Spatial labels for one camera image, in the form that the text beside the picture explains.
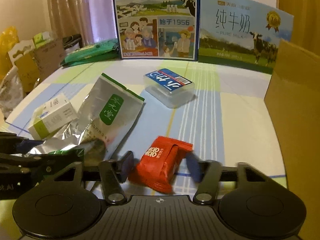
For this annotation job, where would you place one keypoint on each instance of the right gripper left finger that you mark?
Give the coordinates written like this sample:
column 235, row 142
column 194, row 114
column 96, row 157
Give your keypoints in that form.
column 72, row 201

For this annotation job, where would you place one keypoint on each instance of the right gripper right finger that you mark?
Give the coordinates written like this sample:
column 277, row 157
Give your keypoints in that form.
column 246, row 201

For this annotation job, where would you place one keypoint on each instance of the white green medicine box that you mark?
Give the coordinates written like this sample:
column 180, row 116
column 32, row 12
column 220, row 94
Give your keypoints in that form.
column 51, row 116

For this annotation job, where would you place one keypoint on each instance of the red snack packet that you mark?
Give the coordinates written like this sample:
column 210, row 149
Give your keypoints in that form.
column 158, row 164

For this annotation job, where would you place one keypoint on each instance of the silver green foil pouch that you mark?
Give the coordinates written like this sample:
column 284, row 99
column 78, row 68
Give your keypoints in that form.
column 104, row 118

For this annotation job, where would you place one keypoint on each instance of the crumpled silver bag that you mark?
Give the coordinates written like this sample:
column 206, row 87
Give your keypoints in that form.
column 11, row 92

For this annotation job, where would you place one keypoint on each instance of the checked tablecloth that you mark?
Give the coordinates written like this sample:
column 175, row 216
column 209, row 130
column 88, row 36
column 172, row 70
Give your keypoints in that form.
column 227, row 121

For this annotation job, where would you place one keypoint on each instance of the cardboard boxes beside table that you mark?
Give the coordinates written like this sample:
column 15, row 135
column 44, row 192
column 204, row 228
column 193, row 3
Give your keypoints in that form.
column 36, row 64

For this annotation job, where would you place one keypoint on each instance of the brown cardboard box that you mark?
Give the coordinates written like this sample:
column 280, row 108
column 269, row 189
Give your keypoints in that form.
column 292, row 100

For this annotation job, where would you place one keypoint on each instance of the yellow plastic bag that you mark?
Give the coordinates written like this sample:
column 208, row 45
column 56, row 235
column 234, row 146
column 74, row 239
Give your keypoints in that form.
column 8, row 39

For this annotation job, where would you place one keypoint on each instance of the clear box with blue label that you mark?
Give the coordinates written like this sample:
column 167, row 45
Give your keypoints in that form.
column 170, row 88

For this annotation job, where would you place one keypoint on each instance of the green wet wipes pack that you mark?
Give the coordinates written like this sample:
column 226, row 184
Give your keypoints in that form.
column 100, row 51

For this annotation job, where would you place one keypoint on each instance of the light blue milk carton box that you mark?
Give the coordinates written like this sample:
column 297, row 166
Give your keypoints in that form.
column 242, row 33

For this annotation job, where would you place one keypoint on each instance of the dark blue milk carton box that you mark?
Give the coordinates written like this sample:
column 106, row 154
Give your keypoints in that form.
column 158, row 29

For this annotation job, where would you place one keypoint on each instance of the brown wooden door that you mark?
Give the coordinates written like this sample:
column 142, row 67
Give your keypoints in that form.
column 305, row 23

